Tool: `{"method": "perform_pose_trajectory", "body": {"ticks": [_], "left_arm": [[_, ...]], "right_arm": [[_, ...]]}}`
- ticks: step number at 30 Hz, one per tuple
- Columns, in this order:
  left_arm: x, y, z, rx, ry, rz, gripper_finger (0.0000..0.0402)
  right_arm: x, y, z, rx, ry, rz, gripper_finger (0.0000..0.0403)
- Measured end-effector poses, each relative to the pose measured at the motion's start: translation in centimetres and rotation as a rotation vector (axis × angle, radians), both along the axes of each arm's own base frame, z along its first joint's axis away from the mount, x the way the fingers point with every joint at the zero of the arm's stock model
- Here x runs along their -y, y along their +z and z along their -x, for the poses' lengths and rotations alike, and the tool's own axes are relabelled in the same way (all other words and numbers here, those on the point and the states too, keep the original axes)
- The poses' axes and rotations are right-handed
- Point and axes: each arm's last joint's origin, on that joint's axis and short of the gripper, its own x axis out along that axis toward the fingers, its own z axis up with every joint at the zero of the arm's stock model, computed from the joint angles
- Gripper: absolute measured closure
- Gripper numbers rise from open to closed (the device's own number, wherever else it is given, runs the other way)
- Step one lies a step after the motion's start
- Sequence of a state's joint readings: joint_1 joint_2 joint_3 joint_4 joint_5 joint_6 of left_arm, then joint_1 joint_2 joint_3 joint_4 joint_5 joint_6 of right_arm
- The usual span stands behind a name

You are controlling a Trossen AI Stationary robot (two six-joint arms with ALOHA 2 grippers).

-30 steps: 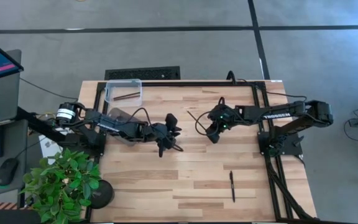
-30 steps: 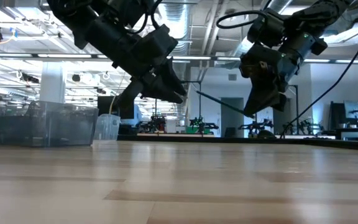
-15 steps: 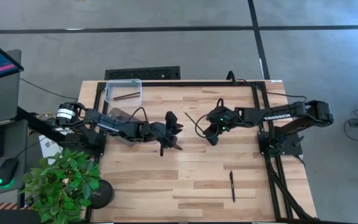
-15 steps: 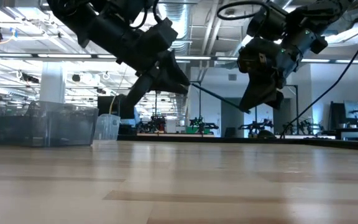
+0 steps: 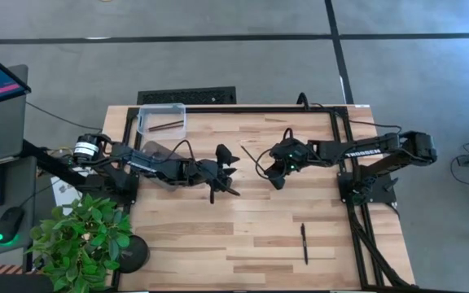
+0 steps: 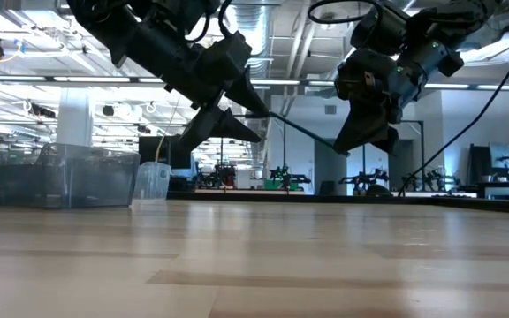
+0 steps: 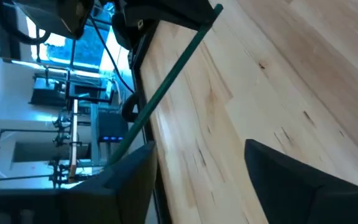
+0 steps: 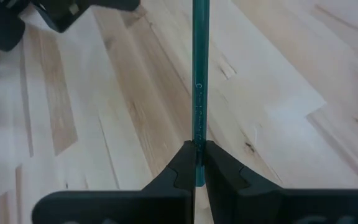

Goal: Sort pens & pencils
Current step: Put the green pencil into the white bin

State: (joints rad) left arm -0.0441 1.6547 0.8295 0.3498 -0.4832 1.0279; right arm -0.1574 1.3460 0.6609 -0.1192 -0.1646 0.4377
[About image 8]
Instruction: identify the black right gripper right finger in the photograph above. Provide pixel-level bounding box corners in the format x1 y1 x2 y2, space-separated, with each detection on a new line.
203 139 358 224

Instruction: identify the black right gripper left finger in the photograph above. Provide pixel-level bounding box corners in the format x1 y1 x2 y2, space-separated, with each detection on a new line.
31 139 198 224

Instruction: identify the green pencil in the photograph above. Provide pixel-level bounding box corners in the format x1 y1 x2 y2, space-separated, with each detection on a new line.
191 0 211 188

